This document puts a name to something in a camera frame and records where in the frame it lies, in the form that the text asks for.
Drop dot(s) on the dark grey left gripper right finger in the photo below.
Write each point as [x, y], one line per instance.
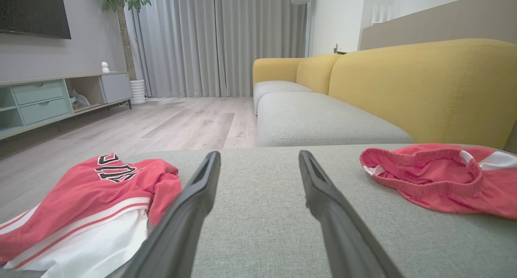
[339, 229]

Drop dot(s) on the large grey sofa chaise cushion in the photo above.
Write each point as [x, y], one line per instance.
[258, 213]

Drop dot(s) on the white wall socket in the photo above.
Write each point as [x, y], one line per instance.
[335, 47]

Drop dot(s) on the small white figurine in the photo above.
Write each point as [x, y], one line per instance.
[105, 67]

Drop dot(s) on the grey sofa seat cushion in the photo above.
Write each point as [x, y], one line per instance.
[319, 120]
[274, 88]

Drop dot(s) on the grey pleated curtain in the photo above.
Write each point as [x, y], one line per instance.
[202, 39]

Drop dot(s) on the wide yellow sofa backrest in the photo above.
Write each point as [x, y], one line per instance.
[424, 92]

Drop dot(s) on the red basketball jersey number 23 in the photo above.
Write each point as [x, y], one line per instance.
[80, 193]

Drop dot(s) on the crumpled bag in cabinet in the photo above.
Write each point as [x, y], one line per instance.
[78, 99]

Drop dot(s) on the green indoor tree plant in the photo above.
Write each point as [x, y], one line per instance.
[123, 27]

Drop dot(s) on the pale green TV cabinet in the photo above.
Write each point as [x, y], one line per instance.
[40, 104]

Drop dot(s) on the narrow yellow sofa backrest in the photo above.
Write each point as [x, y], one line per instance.
[315, 72]

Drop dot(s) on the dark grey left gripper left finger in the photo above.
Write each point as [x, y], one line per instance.
[183, 221]

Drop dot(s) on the red basketball shorts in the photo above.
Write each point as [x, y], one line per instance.
[428, 197]

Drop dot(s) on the black wall television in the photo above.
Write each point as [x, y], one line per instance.
[32, 9]

